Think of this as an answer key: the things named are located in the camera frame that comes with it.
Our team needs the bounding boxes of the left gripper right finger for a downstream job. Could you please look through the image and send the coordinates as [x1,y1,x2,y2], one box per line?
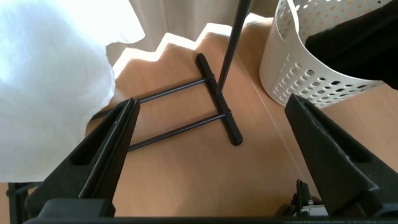
[284,94,398,217]

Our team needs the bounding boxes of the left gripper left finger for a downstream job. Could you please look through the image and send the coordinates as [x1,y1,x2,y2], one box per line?
[24,98,141,218]

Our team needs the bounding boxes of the white printed shirt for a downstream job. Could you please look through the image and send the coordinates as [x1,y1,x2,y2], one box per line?
[0,0,146,183]

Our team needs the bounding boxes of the black shorts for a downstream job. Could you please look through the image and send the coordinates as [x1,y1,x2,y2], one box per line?
[304,0,398,91]

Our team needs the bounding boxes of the white laundry basket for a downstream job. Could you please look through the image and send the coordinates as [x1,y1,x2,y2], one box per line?
[259,0,398,109]

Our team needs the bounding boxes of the black clothes rack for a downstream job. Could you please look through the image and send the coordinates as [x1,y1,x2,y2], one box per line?
[6,0,253,223]

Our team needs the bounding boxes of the beige curtain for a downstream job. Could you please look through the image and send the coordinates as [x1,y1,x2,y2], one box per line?
[105,0,280,63]

